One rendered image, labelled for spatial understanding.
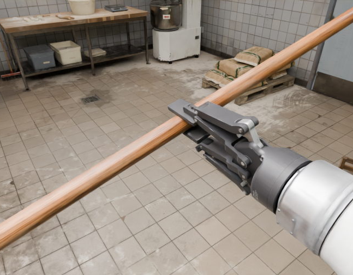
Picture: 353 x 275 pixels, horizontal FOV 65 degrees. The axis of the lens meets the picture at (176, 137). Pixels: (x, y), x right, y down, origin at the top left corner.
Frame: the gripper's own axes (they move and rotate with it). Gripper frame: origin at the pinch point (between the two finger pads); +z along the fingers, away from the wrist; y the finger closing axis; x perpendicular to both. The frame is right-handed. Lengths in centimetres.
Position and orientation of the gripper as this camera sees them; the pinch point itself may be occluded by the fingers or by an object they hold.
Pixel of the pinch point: (188, 120)
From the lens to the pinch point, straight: 46.1
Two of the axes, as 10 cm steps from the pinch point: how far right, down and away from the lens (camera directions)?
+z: -5.8, -4.4, 6.8
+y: 2.0, 7.4, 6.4
